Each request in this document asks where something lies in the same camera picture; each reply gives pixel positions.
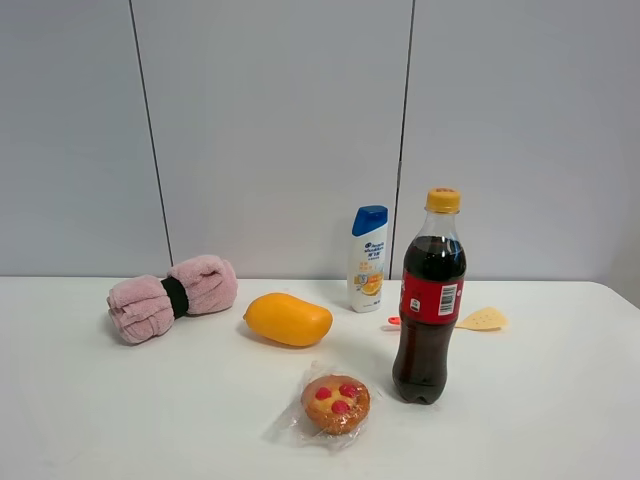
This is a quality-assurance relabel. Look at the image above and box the white blue shampoo bottle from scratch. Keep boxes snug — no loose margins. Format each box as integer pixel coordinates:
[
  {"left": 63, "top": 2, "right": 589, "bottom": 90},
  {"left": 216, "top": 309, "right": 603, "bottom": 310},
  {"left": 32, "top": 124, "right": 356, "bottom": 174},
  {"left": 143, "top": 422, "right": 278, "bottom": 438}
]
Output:
[{"left": 347, "top": 205, "right": 388, "bottom": 313}]

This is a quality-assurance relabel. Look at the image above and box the yellow mango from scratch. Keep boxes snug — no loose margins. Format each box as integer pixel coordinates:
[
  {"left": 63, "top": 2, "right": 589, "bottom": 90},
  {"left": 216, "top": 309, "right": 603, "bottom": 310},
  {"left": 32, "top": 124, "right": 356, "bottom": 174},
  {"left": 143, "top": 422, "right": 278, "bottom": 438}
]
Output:
[{"left": 243, "top": 293, "right": 333, "bottom": 347}]

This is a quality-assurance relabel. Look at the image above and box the cola bottle yellow cap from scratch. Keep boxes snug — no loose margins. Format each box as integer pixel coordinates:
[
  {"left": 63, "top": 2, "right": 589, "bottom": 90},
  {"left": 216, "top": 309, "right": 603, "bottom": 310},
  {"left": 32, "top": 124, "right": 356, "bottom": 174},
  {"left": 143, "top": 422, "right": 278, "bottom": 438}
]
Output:
[{"left": 392, "top": 187, "right": 467, "bottom": 405}]

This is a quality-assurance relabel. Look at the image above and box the wrapped raspberry tart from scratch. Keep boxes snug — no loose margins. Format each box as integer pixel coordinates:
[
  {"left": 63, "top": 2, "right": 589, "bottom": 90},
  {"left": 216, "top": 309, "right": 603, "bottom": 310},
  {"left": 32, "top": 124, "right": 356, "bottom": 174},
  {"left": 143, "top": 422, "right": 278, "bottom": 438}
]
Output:
[{"left": 263, "top": 361, "right": 378, "bottom": 453}]

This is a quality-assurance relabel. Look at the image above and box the yellow cheese slice toy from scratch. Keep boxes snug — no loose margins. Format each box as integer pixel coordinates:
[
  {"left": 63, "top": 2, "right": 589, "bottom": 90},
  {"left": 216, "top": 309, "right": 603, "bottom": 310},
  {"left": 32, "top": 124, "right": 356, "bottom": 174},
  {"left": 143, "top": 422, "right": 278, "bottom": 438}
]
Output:
[{"left": 455, "top": 307, "right": 509, "bottom": 332}]

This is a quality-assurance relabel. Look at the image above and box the rolled pink towel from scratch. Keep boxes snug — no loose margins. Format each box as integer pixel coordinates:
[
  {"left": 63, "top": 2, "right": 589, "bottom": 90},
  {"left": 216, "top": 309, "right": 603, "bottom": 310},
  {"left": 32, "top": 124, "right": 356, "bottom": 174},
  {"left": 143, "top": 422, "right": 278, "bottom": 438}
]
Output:
[{"left": 107, "top": 255, "right": 238, "bottom": 345}]

